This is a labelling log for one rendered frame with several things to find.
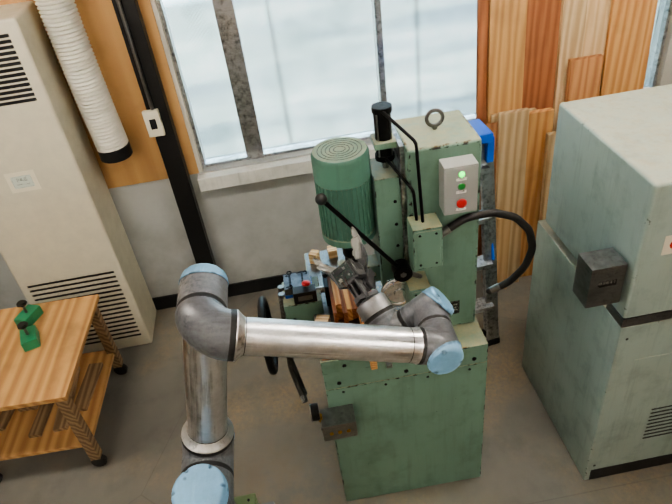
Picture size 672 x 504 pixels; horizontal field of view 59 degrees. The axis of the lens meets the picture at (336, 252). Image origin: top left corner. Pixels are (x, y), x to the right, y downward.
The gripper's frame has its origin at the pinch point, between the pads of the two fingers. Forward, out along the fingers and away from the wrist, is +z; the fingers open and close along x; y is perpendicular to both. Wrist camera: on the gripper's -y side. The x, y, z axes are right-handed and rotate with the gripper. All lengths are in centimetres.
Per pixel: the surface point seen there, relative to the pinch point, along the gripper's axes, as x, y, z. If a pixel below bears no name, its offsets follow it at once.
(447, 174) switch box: -35.8, -10.3, -2.7
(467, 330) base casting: -4, -57, -38
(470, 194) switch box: -36.8, -18.2, -9.4
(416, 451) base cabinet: 45, -76, -64
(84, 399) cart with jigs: 167, -57, 37
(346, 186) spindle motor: -11.2, -5.6, 12.5
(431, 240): -19.5, -19.2, -12.9
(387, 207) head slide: -14.6, -18.7, 3.6
